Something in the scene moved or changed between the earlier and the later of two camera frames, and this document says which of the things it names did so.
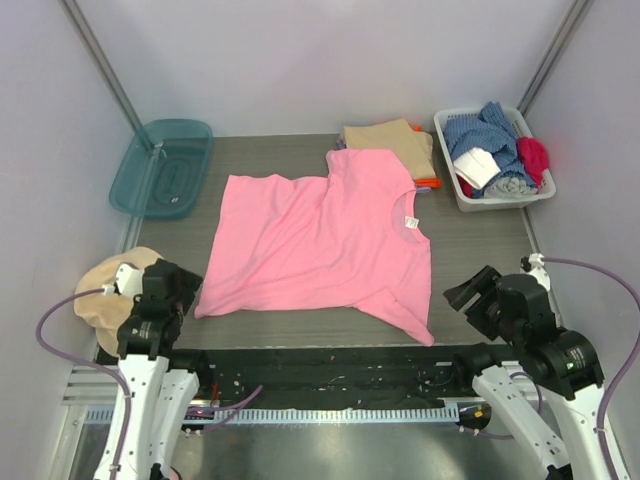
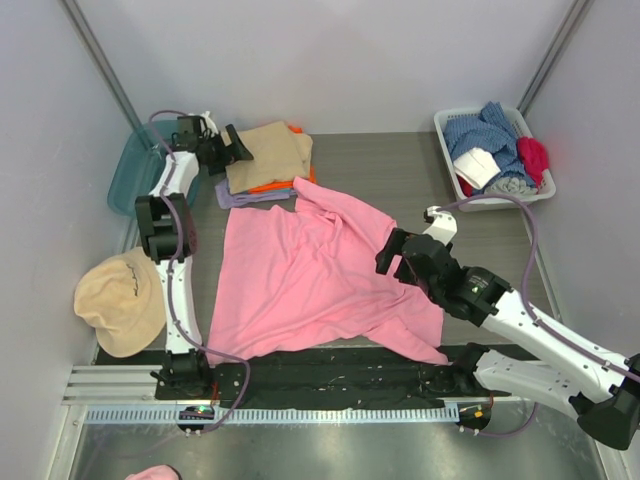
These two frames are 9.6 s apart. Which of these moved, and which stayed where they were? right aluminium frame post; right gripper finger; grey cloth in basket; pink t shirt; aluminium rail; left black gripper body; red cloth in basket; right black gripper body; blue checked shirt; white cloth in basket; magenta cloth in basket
Moved: left black gripper body; pink t shirt; right gripper finger; right black gripper body
Stayed: red cloth in basket; blue checked shirt; magenta cloth in basket; grey cloth in basket; white cloth in basket; aluminium rail; right aluminium frame post
